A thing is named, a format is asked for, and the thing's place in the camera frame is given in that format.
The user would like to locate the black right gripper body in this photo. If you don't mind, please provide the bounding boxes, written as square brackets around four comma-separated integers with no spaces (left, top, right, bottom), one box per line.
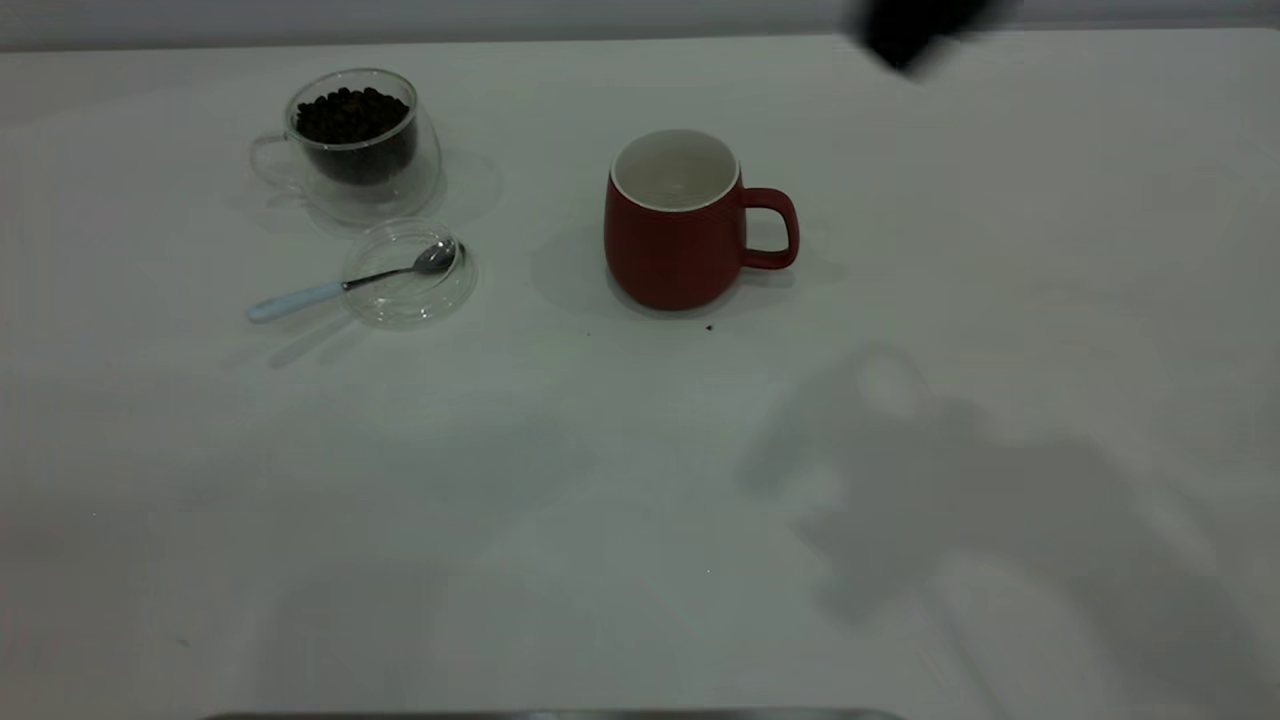
[845,0,1011,76]

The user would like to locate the red ceramic mug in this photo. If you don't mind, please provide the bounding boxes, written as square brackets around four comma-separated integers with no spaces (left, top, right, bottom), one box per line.
[603,128,801,312]

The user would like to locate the small clear glass dish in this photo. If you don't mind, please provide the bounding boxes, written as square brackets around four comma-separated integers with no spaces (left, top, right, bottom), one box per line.
[342,219,478,328]

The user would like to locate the metal spoon with pale-blue handle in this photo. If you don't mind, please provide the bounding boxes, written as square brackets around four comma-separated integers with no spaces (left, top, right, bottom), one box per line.
[247,240,459,324]

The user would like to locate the clear glass cup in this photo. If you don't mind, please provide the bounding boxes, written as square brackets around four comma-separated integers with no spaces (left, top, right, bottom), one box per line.
[249,68,443,226]

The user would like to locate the dark coffee beans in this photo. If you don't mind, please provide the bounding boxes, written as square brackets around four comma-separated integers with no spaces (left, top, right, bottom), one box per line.
[295,87,418,186]

